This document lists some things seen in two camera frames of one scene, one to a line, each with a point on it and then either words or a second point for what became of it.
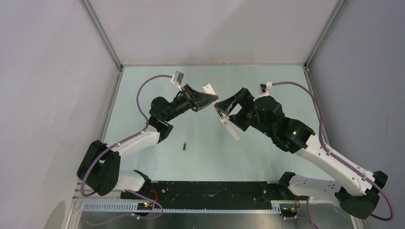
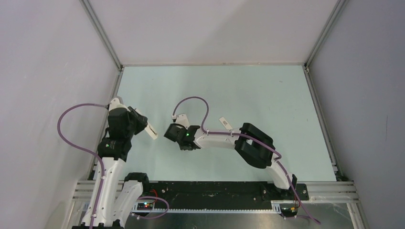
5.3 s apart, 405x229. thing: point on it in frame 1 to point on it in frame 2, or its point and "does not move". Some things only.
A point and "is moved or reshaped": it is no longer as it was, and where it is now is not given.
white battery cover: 225,121 does not move
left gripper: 198,99 to 141,120
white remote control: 208,89 is moved or reshaped
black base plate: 235,192 does not move
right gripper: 245,98 to 181,147
